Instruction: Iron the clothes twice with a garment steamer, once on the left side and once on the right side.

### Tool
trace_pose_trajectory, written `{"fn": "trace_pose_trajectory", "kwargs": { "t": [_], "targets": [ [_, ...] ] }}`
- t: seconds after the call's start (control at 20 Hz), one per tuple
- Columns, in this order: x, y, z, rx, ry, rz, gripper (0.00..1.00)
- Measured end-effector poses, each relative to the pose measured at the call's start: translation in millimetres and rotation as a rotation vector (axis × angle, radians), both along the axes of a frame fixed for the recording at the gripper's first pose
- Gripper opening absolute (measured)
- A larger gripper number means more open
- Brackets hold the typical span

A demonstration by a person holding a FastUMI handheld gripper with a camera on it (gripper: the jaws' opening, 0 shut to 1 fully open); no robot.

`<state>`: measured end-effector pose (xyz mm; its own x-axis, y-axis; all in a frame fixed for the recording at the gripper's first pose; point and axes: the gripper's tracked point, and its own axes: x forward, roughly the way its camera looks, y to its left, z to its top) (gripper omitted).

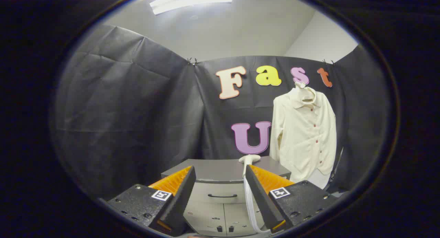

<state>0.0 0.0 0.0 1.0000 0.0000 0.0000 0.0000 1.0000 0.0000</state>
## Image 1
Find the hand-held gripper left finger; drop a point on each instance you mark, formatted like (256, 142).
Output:
(182, 203)

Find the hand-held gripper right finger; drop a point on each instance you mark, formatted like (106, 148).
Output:
(263, 200)

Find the cream button-up shirt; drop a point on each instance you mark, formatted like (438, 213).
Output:
(302, 138)

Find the white clothes hanger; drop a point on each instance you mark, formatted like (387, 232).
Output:
(299, 84)

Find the grey cabinet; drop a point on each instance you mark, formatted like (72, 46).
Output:
(213, 169)

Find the white padded ironing board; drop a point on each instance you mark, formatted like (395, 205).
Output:
(318, 179)

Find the black backdrop cloth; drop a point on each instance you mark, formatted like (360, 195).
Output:
(120, 110)

